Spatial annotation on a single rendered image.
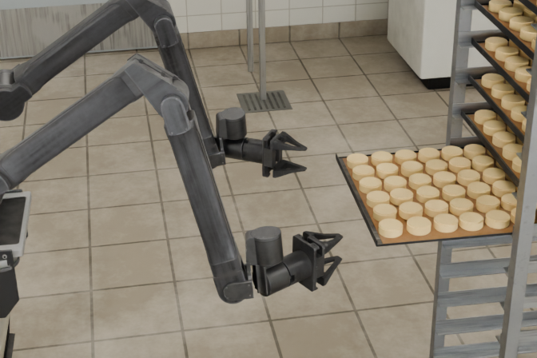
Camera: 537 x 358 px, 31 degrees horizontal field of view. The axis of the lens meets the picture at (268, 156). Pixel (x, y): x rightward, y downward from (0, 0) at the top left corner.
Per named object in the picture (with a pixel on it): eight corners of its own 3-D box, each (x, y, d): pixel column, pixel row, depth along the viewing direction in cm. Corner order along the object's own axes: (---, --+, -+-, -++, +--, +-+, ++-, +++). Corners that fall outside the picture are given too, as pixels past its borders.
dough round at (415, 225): (404, 224, 206) (405, 216, 205) (428, 223, 206) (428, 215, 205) (407, 236, 201) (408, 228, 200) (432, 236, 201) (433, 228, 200)
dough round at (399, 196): (399, 192, 218) (400, 184, 217) (417, 200, 214) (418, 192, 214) (384, 200, 215) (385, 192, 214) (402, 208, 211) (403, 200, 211)
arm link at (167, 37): (142, 2, 218) (148, 22, 209) (166, -6, 218) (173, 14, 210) (195, 153, 243) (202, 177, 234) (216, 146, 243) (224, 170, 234)
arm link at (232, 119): (196, 149, 242) (203, 169, 235) (192, 109, 235) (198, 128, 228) (244, 141, 243) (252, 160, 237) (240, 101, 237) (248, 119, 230)
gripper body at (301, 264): (299, 274, 198) (270, 288, 194) (300, 231, 193) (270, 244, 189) (320, 289, 193) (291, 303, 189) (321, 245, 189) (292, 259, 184)
